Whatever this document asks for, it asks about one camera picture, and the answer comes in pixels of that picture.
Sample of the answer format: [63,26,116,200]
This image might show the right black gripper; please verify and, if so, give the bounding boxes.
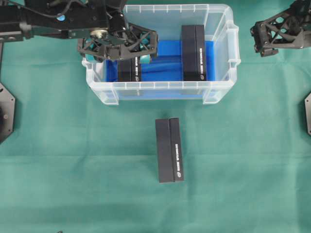
[250,15,304,57]

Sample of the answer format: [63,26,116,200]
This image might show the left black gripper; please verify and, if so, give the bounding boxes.
[77,12,158,64]

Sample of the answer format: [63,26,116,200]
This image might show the black box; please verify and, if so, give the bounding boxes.
[155,118,184,183]
[181,25,207,82]
[118,57,141,82]

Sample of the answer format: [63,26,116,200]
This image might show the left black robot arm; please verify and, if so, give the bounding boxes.
[0,0,159,62]

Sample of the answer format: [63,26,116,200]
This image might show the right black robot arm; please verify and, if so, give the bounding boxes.
[250,0,311,57]

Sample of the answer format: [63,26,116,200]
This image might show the blue liner sheet in case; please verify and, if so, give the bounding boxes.
[117,40,215,100]

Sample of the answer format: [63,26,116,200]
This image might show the clear plastic storage case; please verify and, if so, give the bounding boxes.
[82,4,241,105]

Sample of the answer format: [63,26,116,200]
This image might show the green table cloth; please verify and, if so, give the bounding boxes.
[0,0,311,233]

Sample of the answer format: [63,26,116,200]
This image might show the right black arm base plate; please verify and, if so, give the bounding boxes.
[304,93,311,135]

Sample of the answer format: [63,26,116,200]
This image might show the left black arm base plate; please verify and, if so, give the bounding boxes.
[0,84,16,143]

